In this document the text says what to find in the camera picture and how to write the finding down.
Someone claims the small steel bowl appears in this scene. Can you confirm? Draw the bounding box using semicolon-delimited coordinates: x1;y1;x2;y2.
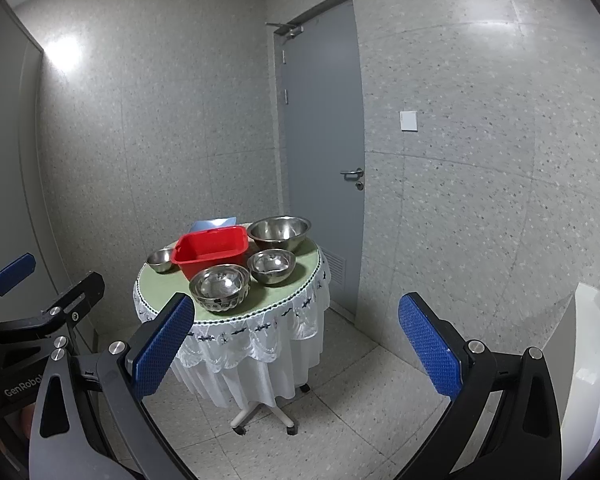
146;247;175;274

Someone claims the fluted steel bowl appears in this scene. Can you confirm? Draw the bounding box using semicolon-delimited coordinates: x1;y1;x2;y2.
188;263;250;313

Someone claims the blue square plate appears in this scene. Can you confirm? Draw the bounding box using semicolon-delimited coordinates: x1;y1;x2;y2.
189;217;237;233

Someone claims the medium steel bowl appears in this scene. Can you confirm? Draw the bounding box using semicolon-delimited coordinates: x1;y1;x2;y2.
247;248;296;286

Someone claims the large steel bowl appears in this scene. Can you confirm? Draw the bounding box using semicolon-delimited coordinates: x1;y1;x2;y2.
247;216;312;252

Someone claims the green round table mat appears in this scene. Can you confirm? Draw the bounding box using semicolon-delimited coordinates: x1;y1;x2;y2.
134;238;322;323

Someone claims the white wheeled table base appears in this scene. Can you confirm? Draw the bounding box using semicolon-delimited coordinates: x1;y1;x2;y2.
230;384;312;436

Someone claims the red plastic basin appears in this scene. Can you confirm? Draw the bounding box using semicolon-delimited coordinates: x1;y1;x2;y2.
171;226;249;280

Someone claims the grey door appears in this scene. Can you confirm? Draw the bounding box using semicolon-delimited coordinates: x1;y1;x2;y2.
280;0;365;318

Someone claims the grey wall panel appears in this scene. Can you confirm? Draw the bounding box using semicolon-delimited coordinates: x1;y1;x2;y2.
0;2;71;322

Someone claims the silver door handle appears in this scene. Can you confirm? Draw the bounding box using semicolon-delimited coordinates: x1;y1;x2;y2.
340;168;365;181

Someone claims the white wall switch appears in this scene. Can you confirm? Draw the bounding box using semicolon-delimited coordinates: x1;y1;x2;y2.
400;110;418;132

